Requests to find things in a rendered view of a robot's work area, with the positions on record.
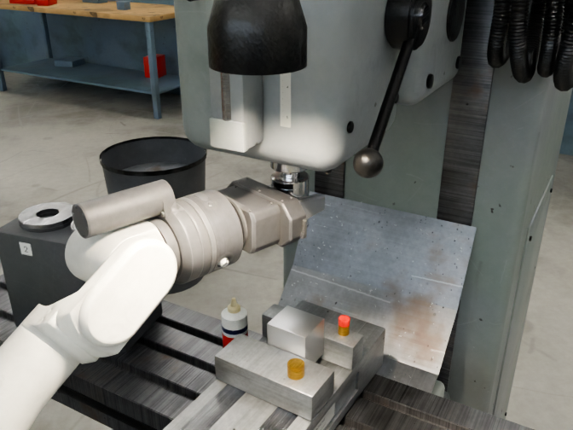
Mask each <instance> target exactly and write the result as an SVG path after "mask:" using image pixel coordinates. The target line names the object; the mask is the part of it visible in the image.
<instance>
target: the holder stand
mask: <svg viewBox="0 0 573 430"><path fill-rule="evenodd" d="M72 206H73V205H72V204H68V203H66V202H49V203H45V202H44V203H41V204H39V205H35V206H31V207H29V208H27V209H25V210H24V211H23V212H21V213H20V214H19V217H18V218H15V219H14V220H12V221H10V222H9V223H7V224H5V225H4V226H2V227H0V259H1V264H2V267H3V274H4V278H5V281H6V286H7V289H8V293H9V300H10V304H11V308H12V312H13V315H14V322H15V326H16V327H17V328H18V327H19V326H20V324H21V323H22V322H23V321H24V320H25V319H26V317H27V316H28V315H29V314H30V313H31V312H32V311H33V310H34V308H35V307H36V306H37V305H38V304H40V305H44V306H48V305H52V304H54V303H55V302H57V301H59V300H61V299H64V298H65V297H67V296H69V295H72V294H73V293H76V292H77V291H78V290H79V289H80V288H81V287H82V286H83V285H84V284H85V283H86V282H85V281H83V280H81V279H79V278H77V277H76V276H75V275H74V274H73V273H72V272H71V271H70V270H69V269H68V267H67V263H66V260H65V249H66V245H67V241H68V239H69V238H70V236H71V234H72V233H73V232H74V231H75V230H76V227H75V225H74V222H73V219H72ZM161 314H162V304H161V302H160V303H159V305H158V306H157V307H156V309H155V310H154V311H153V313H152V314H151V315H150V316H149V318H148V319H147V320H146V321H145V323H144V324H143V325H142V326H141V327H140V328H139V329H138V331H137V332H136V333H135V334H134V335H133V336H132V337H131V338H130V340H129V341H128V342H127V343H126V344H125V346H124V347H123V348H122V350H121V352H127V351H128V350H129V349H130V348H131V347H132V346H133V345H134V344H135V343H136V342H137V341H138V340H139V339H140V338H141V337H142V336H143V334H144V333H145V332H146V331H147V330H148V329H149V328H150V327H151V326H152V325H153V323H154V322H155V321H156V320H157V319H158V318H159V317H160V316H161Z"/></svg>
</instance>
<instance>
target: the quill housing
mask: <svg viewBox="0 0 573 430"><path fill-rule="evenodd" d="M299 1H300V3H301V6H302V10H303V12H304V18H305V20H306V24H307V27H308V30H307V67H306V68H304V69H302V70H299V71H296V72H293V73H283V74H276V75H262V86H263V140H262V141H261V142H260V143H259V144H257V145H255V146H253V147H251V148H249V149H248V150H247V151H245V152H244V153H242V152H237V151H233V150H228V149H224V148H216V147H212V146H211V137H210V121H209V119H210V118H211V88H210V73H209V59H208V43H207V24H206V9H205V0H198V1H192V2H189V1H188V0H174V10H175V21H176V32H177V54H178V66H179V77H180V88H181V100H182V122H183V128H184V131H185V134H186V136H187V137H188V140H189V141H190V142H192V143H193V144H194V145H196V146H199V147H201V148H206V149H210V150H215V151H219V152H224V153H228V154H236V155H240V156H245V157H249V158H253V159H258V160H266V161H270V162H275V163H279V164H283V165H288V166H296V167H300V168H304V169H309V170H313V171H329V170H332V169H334V168H336V167H338V166H339V165H341V164H342V163H344V162H345V161H346V160H348V159H349V158H350V157H351V156H353V155H354V154H356V153H357V152H358V151H360V150H361V149H363V148H364V147H366V146H367V145H368V143H369V140H370V137H371V135H372V132H373V128H374V125H375V122H376V120H377V118H378V115H379V110H380V108H381V105H382V102H383V100H384V97H385V92H386V90H387V87H388V84H389V83H390V80H391V75H392V73H393V70H394V67H395V65H396V60H397V57H398V55H399V52H400V50H399V49H393V48H392V47H391V46H390V44H389V43H388V41H387V39H386V36H385V9H386V4H387V0H299Z"/></svg>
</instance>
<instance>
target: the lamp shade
mask: <svg viewBox="0 0 573 430"><path fill-rule="evenodd" d="M307 30H308V27H307V24H306V20H305V18H304V12H303V10H302V6H301V3H300V1H299V0H214V1H213V4H212V8H211V14H210V18H209V21H208V24H207V43H208V59H209V68H210V69H212V70H214V71H217V72H220V73H229V74H236V75H276V74H283V73H293V72H296V71H299V70H302V69H304V68H306V67H307Z"/></svg>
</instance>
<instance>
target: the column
mask: <svg viewBox="0 0 573 430"><path fill-rule="evenodd" d="M494 3H495V1H494V0H467V1H466V15H465V22H464V30H463V37H462V44H461V51H460V56H461V57H462V62H461V66H460V69H458V72H457V73H456V75H455V76H454V77H453V78H452V79H450V80H449V81H448V82H447V83H446V84H444V85H442V86H441V87H440V88H438V89H437V90H435V91H434V92H432V93H431V94H430V95H428V96H427V97H426V98H424V99H423V100H421V101H420V102H418V103H416V104H414V105H407V106H406V105H399V104H397V105H396V116H395V119H394V122H393V123H392V125H391V127H390V128H389V130H387V131H386V132H385V134H384V137H383V140H382V143H381V145H380V148H379V153H380V154H381V156H382V158H383V161H384V164H383V168H382V171H381V172H380V174H379V175H377V176H376V177H372V178H364V177H360V176H359V175H358V174H357V173H356V172H355V170H354V167H353V159H354V157H355V155H356V154H354V155H353V156H351V157H350V158H349V159H348V160H346V161H345V162H344V163H342V164H341V165H339V166H338V167H336V168H334V169H332V172H331V173H330V174H326V173H325V172H324V171H313V170H309V169H308V170H306V172H307V173H308V174H309V175H310V191H311V192H316V193H319V194H324V195H331V196H335V197H339V198H343V199H347V200H354V201H358V202H362V203H367V204H370V205H375V206H382V207H386V208H390V209H394V210H398V211H402V212H409V213H413V214H417V215H421V216H426V217H429V218H436V219H441V220H445V221H449V222H453V223H457V224H464V225H468V226H472V227H476V228H477V231H476V234H475V238H474V242H473V245H472V252H471V256H470V259H469V264H468V267H467V271H466V277H465V281H464V285H463V288H462V292H461V296H460V303H459V306H458V311H457V313H456V316H455V320H454V325H453V327H452V331H451V334H450V336H449V342H448V345H447V348H446V351H445V354H444V357H443V362H442V366H441V368H440V371H439V375H438V377H437V381H441V382H442V383H443V384H444V387H445V390H444V391H445V392H448V393H449V396H450V400H451V401H454V402H456V403H459V404H464V405H466V406H468V407H471V408H473V409H476V410H481V411H483V412H485V413H488V414H491V415H495V416H498V417H500V418H502V419H506V414H507V407H508V403H509V398H510V394H511V390H512V382H513V378H514V374H515V369H516V365H517V361H518V353H519V348H520V344H521V339H522V335H523V331H524V324H525V319H526V315H527V310H528V306H529V302H530V294H531V289H532V286H533V281H534V277H535V269H536V265H537V260H538V256H539V252H540V247H541V239H542V236H543V231H544V227H545V222H546V218H547V210H548V206H549V201H550V197H551V193H552V192H553V181H554V177H555V172H556V168H557V164H558V159H559V151H560V147H561V143H562V139H563V134H564V127H565V122H566V118H567V113H568V109H569V105H570V97H571V93H572V89H573V88H571V89H570V90H568V91H560V90H558V89H556V88H555V86H554V82H553V75H551V76H549V77H547V78H543V77H541V76H540V75H539V74H538V73H537V64H538V60H539V55H538V57H537V58H538V59H537V63H536V69H535V74H534V76H533V77H532V79H531V80H530V81H529V82H527V83H525V84H523V83H519V82H518V81H517V80H516V79H515V78H514V77H513V75H512V69H511V63H510V57H509V59H508V60H507V62H506V64H505V65H503V66H502V67H499V68H493V67H491V66H490V65H489V64H488V60H487V49H488V42H489V33H490V29H491V26H492V25H491V23H492V21H491V20H493V18H492V16H493V15H492V14H493V13H494V12H493V10H494V8H493V7H494V6H495V5H494Z"/></svg>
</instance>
